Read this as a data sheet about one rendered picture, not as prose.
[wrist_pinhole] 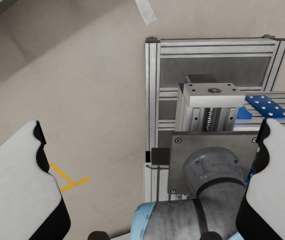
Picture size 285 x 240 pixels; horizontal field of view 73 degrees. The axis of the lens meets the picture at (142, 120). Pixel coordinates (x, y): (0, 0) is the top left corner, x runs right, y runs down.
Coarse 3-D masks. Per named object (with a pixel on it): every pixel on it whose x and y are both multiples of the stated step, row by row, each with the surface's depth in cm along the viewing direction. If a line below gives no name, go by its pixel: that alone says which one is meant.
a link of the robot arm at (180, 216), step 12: (144, 204) 41; (156, 204) 40; (168, 204) 39; (180, 204) 39; (192, 204) 38; (144, 216) 37; (156, 216) 37; (168, 216) 37; (180, 216) 36; (192, 216) 36; (132, 228) 36; (144, 228) 36; (156, 228) 36; (168, 228) 35; (180, 228) 35; (192, 228) 35
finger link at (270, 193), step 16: (272, 128) 10; (272, 144) 9; (256, 160) 9; (272, 160) 8; (256, 176) 7; (272, 176) 7; (256, 192) 6; (272, 192) 6; (240, 208) 7; (256, 208) 6; (272, 208) 6; (240, 224) 7; (256, 224) 6; (272, 224) 6
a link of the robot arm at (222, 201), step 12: (204, 192) 42; (216, 192) 40; (228, 192) 39; (240, 192) 39; (204, 204) 38; (216, 204) 38; (228, 204) 37; (204, 216) 36; (216, 216) 35; (228, 216) 35; (204, 228) 35; (216, 228) 34; (228, 228) 34
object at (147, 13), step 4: (136, 0) 49; (140, 0) 49; (144, 0) 49; (140, 4) 49; (144, 4) 49; (148, 4) 49; (140, 8) 50; (144, 8) 50; (148, 8) 50; (140, 12) 50; (144, 12) 50; (148, 12) 50; (152, 12) 50; (144, 16) 51; (148, 16) 51; (152, 16) 51; (144, 20) 51; (148, 20) 51; (152, 20) 51; (148, 24) 52
